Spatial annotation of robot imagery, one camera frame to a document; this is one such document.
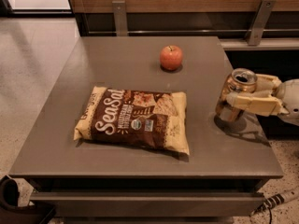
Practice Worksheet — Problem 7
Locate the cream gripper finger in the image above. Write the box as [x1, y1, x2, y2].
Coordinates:
[226, 91, 279, 117]
[256, 74, 281, 91]

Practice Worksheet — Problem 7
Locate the orange soda can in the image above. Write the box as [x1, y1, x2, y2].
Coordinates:
[215, 68, 257, 122]

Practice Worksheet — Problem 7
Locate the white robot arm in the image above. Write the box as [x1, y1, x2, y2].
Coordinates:
[226, 74, 299, 126]

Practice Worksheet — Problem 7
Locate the brown SeaSalt chip bag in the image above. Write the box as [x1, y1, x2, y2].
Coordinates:
[74, 87, 189, 154]

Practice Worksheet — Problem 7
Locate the red apple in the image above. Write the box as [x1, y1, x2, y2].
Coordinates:
[160, 45, 183, 71]

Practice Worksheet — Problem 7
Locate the grey table drawer front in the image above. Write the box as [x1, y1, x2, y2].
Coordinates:
[31, 192, 264, 217]

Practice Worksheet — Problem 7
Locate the black object bottom left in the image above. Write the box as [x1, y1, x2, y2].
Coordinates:
[0, 175, 55, 224]

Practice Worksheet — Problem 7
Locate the right metal bracket post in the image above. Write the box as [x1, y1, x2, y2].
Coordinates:
[245, 0, 277, 46]

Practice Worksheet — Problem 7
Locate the metal bracket post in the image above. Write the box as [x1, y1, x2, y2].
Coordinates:
[245, 0, 277, 46]
[112, 0, 128, 36]

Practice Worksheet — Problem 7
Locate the horizontal metal rail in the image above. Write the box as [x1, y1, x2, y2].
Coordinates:
[88, 29, 299, 36]

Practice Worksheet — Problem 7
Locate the striped cable on floor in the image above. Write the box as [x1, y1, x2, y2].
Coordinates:
[250, 187, 299, 217]

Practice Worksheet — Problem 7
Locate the left metal bracket post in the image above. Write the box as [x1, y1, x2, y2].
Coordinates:
[112, 0, 128, 36]

